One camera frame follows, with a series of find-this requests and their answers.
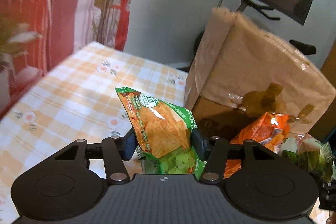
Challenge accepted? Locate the printed fabric backdrop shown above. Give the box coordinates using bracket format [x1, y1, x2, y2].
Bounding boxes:
[1, 0, 131, 114]

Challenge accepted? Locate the orange chip bag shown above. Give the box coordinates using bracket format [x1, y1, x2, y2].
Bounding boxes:
[224, 111, 291, 179]

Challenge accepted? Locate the green chip bag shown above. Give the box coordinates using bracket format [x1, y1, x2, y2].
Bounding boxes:
[116, 87, 206, 178]

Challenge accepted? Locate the cardboard box with plastic liner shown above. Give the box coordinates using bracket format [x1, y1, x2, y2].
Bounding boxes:
[184, 8, 335, 140]

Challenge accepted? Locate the black exercise bike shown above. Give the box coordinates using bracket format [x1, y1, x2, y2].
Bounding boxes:
[194, 0, 318, 72]

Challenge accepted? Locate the checkered tablecloth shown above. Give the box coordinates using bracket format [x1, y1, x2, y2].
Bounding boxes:
[1, 42, 187, 223]

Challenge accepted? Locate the pale green snack bag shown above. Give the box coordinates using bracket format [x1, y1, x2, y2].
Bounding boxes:
[278, 134, 335, 183]

